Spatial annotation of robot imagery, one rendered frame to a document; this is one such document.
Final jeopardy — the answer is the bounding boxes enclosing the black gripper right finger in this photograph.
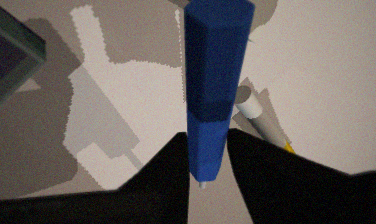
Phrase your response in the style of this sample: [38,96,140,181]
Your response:
[227,128,376,224]

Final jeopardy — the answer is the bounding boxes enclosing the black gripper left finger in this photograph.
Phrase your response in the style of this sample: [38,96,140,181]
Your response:
[0,132,190,224]

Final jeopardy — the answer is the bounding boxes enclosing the grey cylinder with yellow end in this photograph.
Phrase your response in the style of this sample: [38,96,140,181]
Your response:
[234,85,296,154]

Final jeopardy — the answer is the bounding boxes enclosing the blue stylus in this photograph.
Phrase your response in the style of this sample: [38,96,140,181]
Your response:
[184,0,256,189]

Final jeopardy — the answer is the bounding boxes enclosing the dark grey keyboard with keys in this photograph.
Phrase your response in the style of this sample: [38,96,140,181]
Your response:
[0,6,48,107]

